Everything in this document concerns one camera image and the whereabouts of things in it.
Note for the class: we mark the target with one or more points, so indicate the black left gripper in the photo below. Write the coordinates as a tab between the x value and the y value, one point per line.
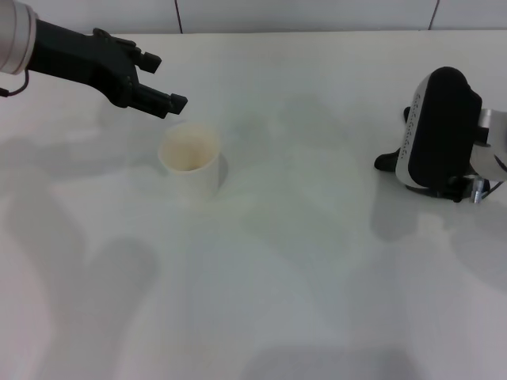
79	59

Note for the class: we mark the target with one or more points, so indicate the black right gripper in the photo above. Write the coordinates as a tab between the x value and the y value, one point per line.
455	190

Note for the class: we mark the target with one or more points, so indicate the dark blue rag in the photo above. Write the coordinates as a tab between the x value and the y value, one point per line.
386	161

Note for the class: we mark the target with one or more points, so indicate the white paper cup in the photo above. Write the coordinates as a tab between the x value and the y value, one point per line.
194	166

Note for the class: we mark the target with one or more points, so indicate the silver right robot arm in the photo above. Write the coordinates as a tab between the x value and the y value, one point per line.
493	150

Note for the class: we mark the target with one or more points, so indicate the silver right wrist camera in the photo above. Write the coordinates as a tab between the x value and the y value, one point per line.
439	126

